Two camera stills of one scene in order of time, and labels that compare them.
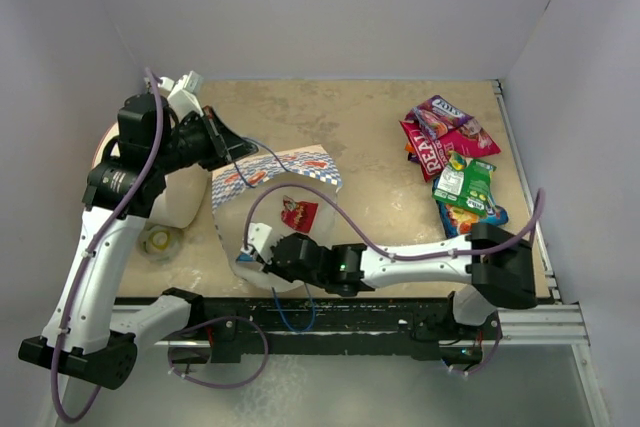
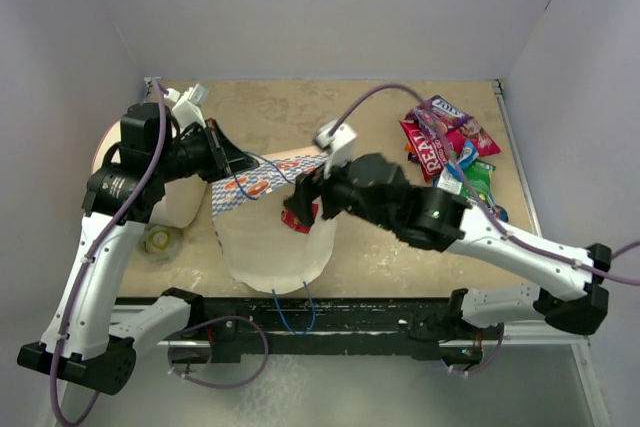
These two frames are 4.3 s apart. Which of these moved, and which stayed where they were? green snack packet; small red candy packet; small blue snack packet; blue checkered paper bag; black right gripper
Moved: black right gripper; small blue snack packet
Stayed: small red candy packet; green snack packet; blue checkered paper bag
